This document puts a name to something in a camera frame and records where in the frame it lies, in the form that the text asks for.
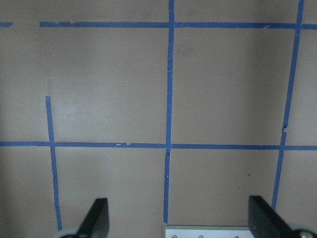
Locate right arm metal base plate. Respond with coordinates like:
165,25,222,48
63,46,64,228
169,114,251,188
161,225,254,238

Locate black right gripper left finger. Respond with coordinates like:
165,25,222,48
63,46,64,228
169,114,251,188
75,198,109,238

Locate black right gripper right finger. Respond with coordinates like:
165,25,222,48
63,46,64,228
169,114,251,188
248,195,297,238

